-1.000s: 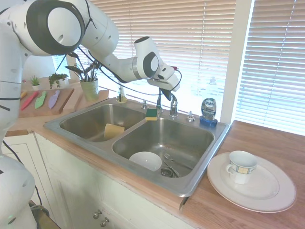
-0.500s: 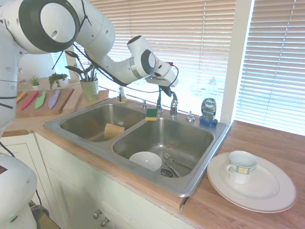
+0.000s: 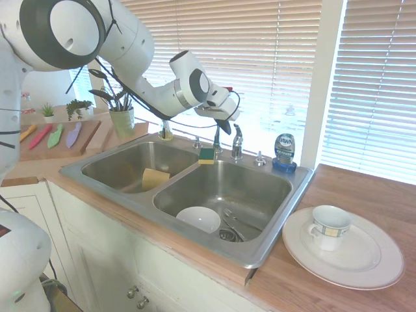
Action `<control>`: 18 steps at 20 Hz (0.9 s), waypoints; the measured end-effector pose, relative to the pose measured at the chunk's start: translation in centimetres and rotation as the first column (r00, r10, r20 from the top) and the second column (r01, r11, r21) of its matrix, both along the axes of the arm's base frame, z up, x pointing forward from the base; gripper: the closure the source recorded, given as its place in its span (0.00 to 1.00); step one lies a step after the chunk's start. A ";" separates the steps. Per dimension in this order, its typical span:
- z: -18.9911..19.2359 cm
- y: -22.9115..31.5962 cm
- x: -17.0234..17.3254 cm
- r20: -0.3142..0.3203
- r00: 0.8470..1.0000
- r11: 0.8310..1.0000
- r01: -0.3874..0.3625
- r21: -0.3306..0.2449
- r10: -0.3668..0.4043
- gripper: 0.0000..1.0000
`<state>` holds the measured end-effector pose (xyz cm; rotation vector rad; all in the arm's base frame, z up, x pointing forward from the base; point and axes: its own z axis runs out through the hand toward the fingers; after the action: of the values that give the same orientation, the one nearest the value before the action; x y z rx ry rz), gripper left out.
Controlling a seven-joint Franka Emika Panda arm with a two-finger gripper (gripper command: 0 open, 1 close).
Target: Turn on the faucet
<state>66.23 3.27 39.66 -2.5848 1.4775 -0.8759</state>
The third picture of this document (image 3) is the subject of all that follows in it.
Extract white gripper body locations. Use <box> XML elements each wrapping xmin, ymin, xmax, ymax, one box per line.
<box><xmin>194</xmin><ymin>96</ymin><xmax>241</xmax><ymax>124</ymax></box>

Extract chrome faucet lever handle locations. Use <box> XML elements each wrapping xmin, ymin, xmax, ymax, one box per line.
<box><xmin>229</xmin><ymin>123</ymin><xmax>246</xmax><ymax>161</ymax></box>

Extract yellow and green sponge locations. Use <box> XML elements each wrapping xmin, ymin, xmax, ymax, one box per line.
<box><xmin>198</xmin><ymin>148</ymin><xmax>216</xmax><ymax>166</ymax></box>

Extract blue Dawn dish soap bottle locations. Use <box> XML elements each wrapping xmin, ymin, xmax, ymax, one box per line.
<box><xmin>271</xmin><ymin>132</ymin><xmax>298</xmax><ymax>175</ymax></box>

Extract wide white window blind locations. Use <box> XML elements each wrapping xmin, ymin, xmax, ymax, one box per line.
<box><xmin>128</xmin><ymin>0</ymin><xmax>323</xmax><ymax>157</ymax></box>

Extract stainless steel double sink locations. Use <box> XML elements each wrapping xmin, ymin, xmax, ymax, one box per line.
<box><xmin>59</xmin><ymin>132</ymin><xmax>316</xmax><ymax>270</ymax></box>

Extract metal fork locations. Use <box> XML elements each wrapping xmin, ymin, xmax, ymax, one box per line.
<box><xmin>222</xmin><ymin>207</ymin><xmax>248</xmax><ymax>242</ymax></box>

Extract white ceramic bowl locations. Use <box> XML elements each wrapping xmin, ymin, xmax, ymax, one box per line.
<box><xmin>175</xmin><ymin>205</ymin><xmax>222</xmax><ymax>235</ymax></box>

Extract green utensil holder pot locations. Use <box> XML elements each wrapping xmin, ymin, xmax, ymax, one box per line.
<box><xmin>108</xmin><ymin>107</ymin><xmax>135</xmax><ymax>138</ymax></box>

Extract metal basin drain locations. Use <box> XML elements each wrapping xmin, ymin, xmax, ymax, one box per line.
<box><xmin>218</xmin><ymin>228</ymin><xmax>245</xmax><ymax>243</ymax></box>

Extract black slotted spatula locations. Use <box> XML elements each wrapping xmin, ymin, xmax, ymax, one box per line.
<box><xmin>88</xmin><ymin>88</ymin><xmax>114</xmax><ymax>102</ymax></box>

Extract wooden cutting board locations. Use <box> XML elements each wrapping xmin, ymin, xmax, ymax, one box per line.
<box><xmin>18</xmin><ymin>120</ymin><xmax>103</xmax><ymax>163</ymax></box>

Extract white patterned teacup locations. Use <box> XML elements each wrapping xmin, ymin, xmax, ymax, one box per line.
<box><xmin>306</xmin><ymin>204</ymin><xmax>353</xmax><ymax>252</ymax></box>

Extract trailing green potted plant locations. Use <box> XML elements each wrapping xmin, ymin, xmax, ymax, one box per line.
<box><xmin>65</xmin><ymin>98</ymin><xmax>94</xmax><ymax>122</ymax></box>

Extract purple plastic knife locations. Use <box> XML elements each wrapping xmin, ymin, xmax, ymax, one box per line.
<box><xmin>65</xmin><ymin>122</ymin><xmax>83</xmax><ymax>150</ymax></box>

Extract narrow white window blind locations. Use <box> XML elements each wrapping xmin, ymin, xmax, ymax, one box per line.
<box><xmin>319</xmin><ymin>0</ymin><xmax>416</xmax><ymax>185</ymax></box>

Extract green plastic knife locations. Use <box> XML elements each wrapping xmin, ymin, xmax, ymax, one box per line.
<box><xmin>47</xmin><ymin>123</ymin><xmax>64</xmax><ymax>150</ymax></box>

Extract white base cabinets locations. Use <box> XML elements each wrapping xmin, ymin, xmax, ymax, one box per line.
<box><xmin>0</xmin><ymin>180</ymin><xmax>264</xmax><ymax>312</ymax></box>

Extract small spiky potted plant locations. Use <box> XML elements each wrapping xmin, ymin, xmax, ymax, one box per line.
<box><xmin>40</xmin><ymin>103</ymin><xmax>57</xmax><ymax>125</ymax></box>

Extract red plastic knife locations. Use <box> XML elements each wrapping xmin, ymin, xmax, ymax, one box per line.
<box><xmin>28</xmin><ymin>123</ymin><xmax>53</xmax><ymax>151</ymax></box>

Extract large white dinner plate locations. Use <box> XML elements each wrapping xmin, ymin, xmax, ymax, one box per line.
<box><xmin>281</xmin><ymin>206</ymin><xmax>405</xmax><ymax>291</ymax></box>

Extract orange plastic knife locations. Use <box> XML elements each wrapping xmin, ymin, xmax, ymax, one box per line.
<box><xmin>19</xmin><ymin>124</ymin><xmax>38</xmax><ymax>143</ymax></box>

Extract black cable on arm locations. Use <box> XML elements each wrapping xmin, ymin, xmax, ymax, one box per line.
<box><xmin>64</xmin><ymin>0</ymin><xmax>242</xmax><ymax>131</ymax></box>

